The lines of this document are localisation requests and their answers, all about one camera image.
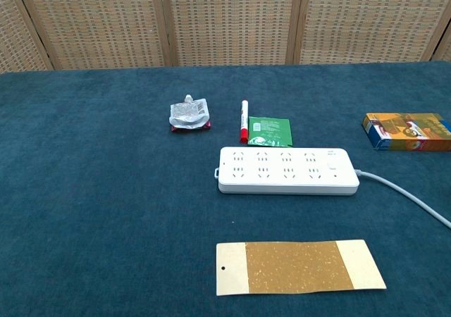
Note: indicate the white power strip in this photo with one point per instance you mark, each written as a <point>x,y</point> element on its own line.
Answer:
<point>282,176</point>

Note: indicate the red whiteboard marker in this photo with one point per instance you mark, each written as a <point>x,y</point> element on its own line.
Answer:
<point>244,123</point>

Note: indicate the green sachet packet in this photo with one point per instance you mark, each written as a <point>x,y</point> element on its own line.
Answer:
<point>271,132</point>

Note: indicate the crumpled silver spout pouch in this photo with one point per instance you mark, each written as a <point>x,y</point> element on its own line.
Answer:
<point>188,116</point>

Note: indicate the woven folding screen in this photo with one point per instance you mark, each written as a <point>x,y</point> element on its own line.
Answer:
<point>229,21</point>

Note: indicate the blue table cloth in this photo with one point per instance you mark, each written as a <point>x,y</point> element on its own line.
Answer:
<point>105,190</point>

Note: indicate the brown and cream paper card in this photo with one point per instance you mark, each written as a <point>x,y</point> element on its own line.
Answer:
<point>296,267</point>

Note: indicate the orange and blue carton box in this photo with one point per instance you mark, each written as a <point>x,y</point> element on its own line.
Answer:
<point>405,132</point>

